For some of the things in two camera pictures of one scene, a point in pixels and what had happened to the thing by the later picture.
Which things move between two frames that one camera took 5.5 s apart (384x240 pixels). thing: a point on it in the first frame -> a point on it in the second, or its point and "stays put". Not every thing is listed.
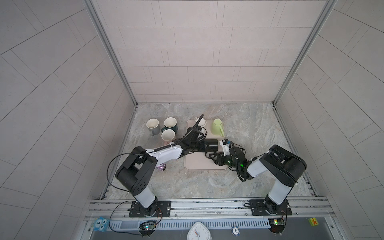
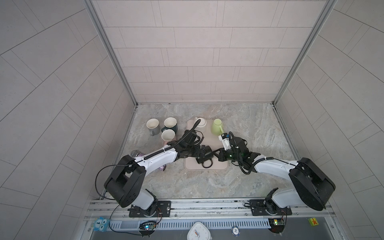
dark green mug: x=170 y=123 stays put
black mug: x=211 y=146 -> x=206 y=160
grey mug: x=153 y=125 stays put
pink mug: x=168 y=135 stays put
